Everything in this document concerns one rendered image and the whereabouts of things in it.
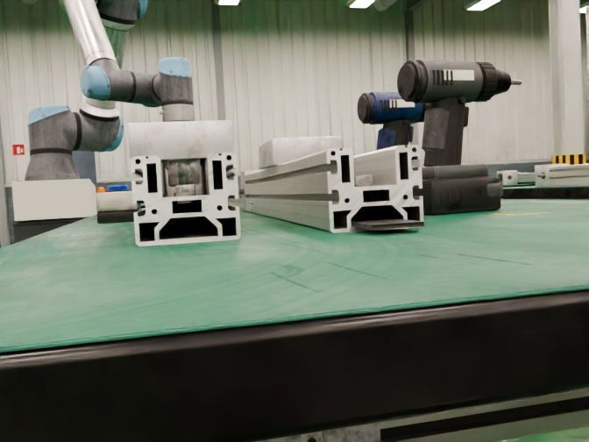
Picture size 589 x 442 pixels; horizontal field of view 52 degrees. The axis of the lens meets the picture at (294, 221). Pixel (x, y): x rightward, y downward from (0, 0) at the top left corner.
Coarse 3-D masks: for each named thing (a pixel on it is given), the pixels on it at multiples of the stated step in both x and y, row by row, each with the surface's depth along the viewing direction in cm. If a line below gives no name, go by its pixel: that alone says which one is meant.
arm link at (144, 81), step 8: (136, 72) 145; (136, 80) 143; (144, 80) 144; (152, 80) 145; (136, 88) 143; (144, 88) 144; (152, 88) 144; (136, 96) 144; (144, 96) 145; (152, 96) 146; (144, 104) 152; (152, 104) 150; (160, 104) 150
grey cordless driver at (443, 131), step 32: (416, 64) 83; (448, 64) 84; (480, 64) 87; (416, 96) 84; (448, 96) 85; (480, 96) 87; (448, 128) 85; (448, 160) 85; (416, 192) 86; (448, 192) 83; (480, 192) 85
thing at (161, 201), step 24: (144, 168) 57; (216, 168) 66; (144, 192) 57; (168, 192) 87; (192, 192) 62; (216, 192) 58; (144, 216) 57; (168, 216) 57; (192, 216) 58; (216, 216) 58; (144, 240) 59; (168, 240) 58; (192, 240) 58; (216, 240) 58
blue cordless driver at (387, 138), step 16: (368, 96) 110; (384, 96) 110; (400, 96) 111; (368, 112) 110; (384, 112) 110; (400, 112) 111; (416, 112) 111; (384, 128) 112; (400, 128) 112; (384, 144) 112; (400, 144) 112
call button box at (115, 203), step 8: (104, 192) 118; (112, 192) 118; (120, 192) 118; (128, 192) 119; (96, 200) 118; (104, 200) 118; (112, 200) 118; (120, 200) 118; (128, 200) 119; (96, 208) 118; (104, 208) 118; (112, 208) 118; (120, 208) 118; (128, 208) 119; (136, 208) 119; (104, 216) 118; (112, 216) 118; (120, 216) 118; (128, 216) 119
